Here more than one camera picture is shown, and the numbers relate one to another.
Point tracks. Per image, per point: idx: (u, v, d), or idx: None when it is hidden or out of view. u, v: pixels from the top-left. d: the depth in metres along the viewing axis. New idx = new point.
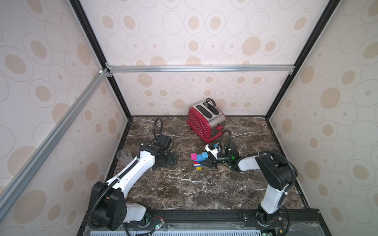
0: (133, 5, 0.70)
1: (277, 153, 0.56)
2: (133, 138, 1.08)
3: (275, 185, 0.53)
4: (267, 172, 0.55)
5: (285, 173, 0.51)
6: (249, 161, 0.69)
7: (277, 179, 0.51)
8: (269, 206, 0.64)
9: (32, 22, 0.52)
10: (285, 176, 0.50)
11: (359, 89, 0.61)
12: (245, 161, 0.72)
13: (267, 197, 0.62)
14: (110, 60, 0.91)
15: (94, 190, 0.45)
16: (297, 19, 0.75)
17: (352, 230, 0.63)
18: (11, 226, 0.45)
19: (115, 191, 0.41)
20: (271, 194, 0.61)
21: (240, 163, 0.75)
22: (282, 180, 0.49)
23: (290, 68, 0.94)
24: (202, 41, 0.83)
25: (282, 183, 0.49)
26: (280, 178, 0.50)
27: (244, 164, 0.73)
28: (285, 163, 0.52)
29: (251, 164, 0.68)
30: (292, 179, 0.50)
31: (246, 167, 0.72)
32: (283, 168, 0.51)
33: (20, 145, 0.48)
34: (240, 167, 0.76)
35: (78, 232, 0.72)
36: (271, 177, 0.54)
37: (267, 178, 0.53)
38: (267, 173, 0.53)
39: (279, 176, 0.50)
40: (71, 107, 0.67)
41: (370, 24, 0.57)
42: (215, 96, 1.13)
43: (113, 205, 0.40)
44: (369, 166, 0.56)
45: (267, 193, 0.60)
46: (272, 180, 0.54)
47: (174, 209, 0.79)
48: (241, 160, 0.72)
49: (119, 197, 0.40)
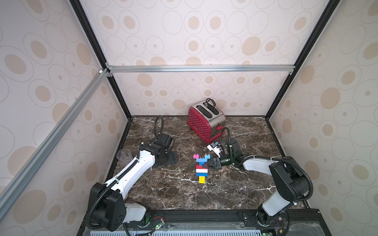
0: (133, 4, 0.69)
1: (293, 162, 0.51)
2: (133, 138, 1.08)
3: (287, 196, 0.49)
4: (281, 183, 0.50)
5: (300, 185, 0.47)
6: (258, 164, 0.63)
7: (293, 191, 0.46)
8: (273, 210, 0.62)
9: (32, 22, 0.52)
10: (299, 189, 0.47)
11: (359, 89, 0.61)
12: (253, 162, 0.66)
13: (271, 201, 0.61)
14: (110, 60, 0.91)
15: (93, 191, 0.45)
16: (297, 19, 0.75)
17: (352, 230, 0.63)
18: (11, 226, 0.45)
19: (114, 192, 0.41)
20: (278, 201, 0.58)
21: (246, 163, 0.70)
22: (297, 193, 0.46)
23: (290, 68, 0.94)
24: (202, 41, 0.83)
25: (296, 196, 0.46)
26: (295, 191, 0.46)
27: (251, 164, 0.67)
28: (300, 174, 0.51)
29: (260, 168, 0.63)
30: (305, 191, 0.46)
31: (251, 167, 0.68)
32: (298, 180, 0.49)
33: (20, 145, 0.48)
34: (244, 166, 0.71)
35: (78, 232, 0.72)
36: (285, 190, 0.49)
37: (280, 189, 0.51)
38: (279, 184, 0.51)
39: (295, 189, 0.47)
40: (71, 107, 0.67)
41: (370, 24, 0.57)
42: (215, 96, 1.13)
43: (112, 206, 0.40)
44: (369, 166, 0.56)
45: (273, 198, 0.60)
46: (286, 192, 0.49)
47: (174, 209, 0.79)
48: (249, 160, 0.68)
49: (117, 199, 0.40)
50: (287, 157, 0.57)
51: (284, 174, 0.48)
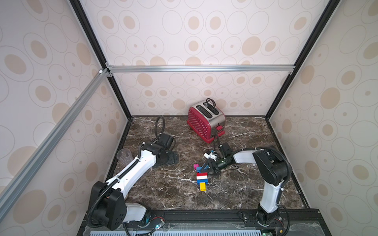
0: (133, 4, 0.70)
1: (274, 149, 0.57)
2: (133, 138, 1.08)
3: (269, 180, 0.55)
4: (263, 167, 0.57)
5: (279, 168, 0.53)
6: (245, 155, 0.70)
7: (272, 174, 0.53)
8: (268, 205, 0.64)
9: (32, 23, 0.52)
10: (280, 172, 0.52)
11: (359, 88, 0.61)
12: (241, 155, 0.73)
13: (266, 197, 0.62)
14: (111, 60, 0.91)
15: (94, 190, 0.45)
16: (297, 19, 0.75)
17: (352, 230, 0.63)
18: (12, 225, 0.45)
19: (116, 191, 0.41)
20: (268, 192, 0.62)
21: (236, 156, 0.77)
22: (277, 176, 0.51)
23: (290, 68, 0.94)
24: (202, 41, 0.83)
25: (276, 179, 0.51)
26: (275, 174, 0.51)
27: (240, 157, 0.74)
28: (280, 160, 0.58)
29: (246, 159, 0.70)
30: (286, 175, 0.52)
31: (241, 160, 0.74)
32: (278, 164, 0.55)
33: (20, 145, 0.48)
34: (236, 160, 0.77)
35: (78, 232, 0.72)
36: (267, 173, 0.56)
37: (263, 174, 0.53)
38: (261, 168, 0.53)
39: (274, 172, 0.52)
40: (71, 107, 0.67)
41: (370, 24, 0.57)
42: (215, 96, 1.13)
43: (112, 205, 0.40)
44: (369, 166, 0.56)
45: (266, 192, 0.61)
46: (267, 176, 0.56)
47: (174, 209, 0.79)
48: (237, 153, 0.76)
49: (118, 197, 0.40)
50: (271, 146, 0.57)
51: (264, 160, 0.54)
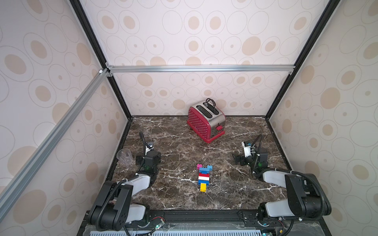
0: (133, 5, 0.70)
1: (314, 181, 0.48)
2: (133, 138, 1.08)
3: (297, 210, 0.46)
4: (293, 195, 0.48)
5: (313, 203, 0.44)
6: (277, 175, 0.62)
7: (301, 205, 0.44)
8: (274, 212, 0.63)
9: (32, 22, 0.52)
10: (312, 206, 0.43)
11: (358, 89, 0.61)
12: (272, 174, 0.65)
13: (276, 203, 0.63)
14: (110, 60, 0.91)
15: (105, 187, 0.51)
16: (297, 20, 0.75)
17: (352, 230, 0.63)
18: (11, 226, 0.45)
19: (124, 186, 0.46)
20: (284, 208, 0.56)
21: (267, 174, 0.68)
22: (306, 210, 0.43)
23: (290, 68, 0.94)
24: (202, 41, 0.83)
25: (306, 214, 0.43)
26: (304, 206, 0.44)
27: (270, 176, 0.66)
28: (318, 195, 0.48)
29: (277, 180, 0.62)
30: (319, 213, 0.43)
31: (270, 179, 0.66)
32: (313, 198, 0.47)
33: (20, 145, 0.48)
34: (264, 176, 0.70)
35: (78, 232, 0.72)
36: (295, 201, 0.47)
37: (291, 201, 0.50)
38: (291, 195, 0.49)
39: (305, 204, 0.44)
40: (71, 107, 0.67)
41: (370, 24, 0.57)
42: (215, 96, 1.13)
43: (123, 197, 0.44)
44: (369, 166, 0.56)
45: (279, 203, 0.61)
46: (295, 204, 0.47)
47: (174, 209, 0.79)
48: (269, 171, 0.67)
49: (129, 190, 0.45)
50: (310, 175, 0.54)
51: (299, 190, 0.46)
